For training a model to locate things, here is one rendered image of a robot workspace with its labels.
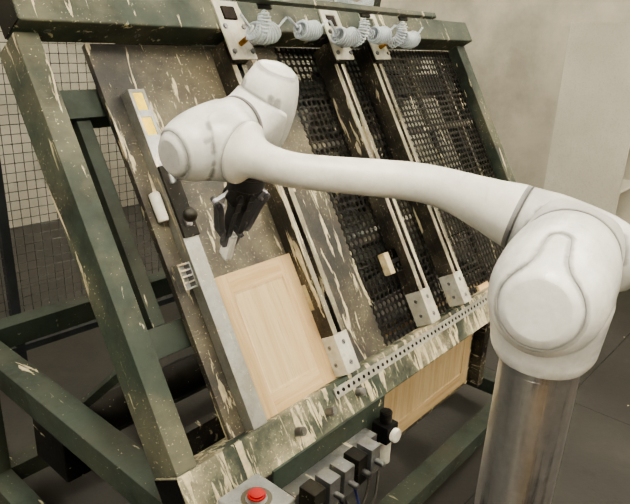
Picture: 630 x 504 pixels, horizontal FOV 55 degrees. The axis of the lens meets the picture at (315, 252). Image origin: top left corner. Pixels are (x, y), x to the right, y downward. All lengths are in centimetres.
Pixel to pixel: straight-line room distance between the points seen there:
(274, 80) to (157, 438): 87
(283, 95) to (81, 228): 67
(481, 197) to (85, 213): 93
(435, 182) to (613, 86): 425
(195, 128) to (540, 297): 53
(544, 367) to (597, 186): 449
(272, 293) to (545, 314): 118
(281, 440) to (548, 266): 112
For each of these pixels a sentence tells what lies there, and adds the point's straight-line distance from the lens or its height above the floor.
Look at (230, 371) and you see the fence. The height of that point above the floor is 104.
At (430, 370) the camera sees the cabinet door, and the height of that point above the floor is 47.
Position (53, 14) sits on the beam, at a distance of 166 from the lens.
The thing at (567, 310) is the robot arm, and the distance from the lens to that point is 70.
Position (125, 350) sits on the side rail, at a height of 116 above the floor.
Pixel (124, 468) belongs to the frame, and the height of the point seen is 79.
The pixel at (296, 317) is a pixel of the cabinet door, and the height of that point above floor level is 108.
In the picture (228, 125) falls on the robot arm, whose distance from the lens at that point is 94.
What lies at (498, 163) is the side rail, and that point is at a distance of 309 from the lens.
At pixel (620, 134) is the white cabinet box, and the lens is 514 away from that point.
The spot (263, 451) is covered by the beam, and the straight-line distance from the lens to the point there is 165.
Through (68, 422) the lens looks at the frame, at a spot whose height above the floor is 79.
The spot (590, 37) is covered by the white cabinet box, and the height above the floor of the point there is 194.
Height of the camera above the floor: 186
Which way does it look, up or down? 19 degrees down
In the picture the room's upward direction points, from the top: 2 degrees clockwise
